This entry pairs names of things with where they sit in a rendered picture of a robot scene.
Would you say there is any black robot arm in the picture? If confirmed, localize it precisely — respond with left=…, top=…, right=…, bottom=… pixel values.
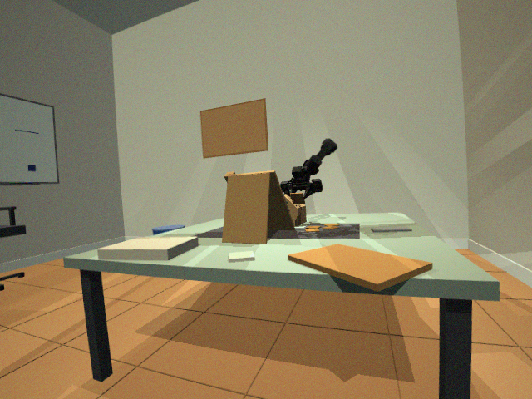
left=289, top=138, right=337, bottom=184

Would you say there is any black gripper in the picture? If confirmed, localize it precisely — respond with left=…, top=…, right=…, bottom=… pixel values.
left=280, top=174, right=323, bottom=199

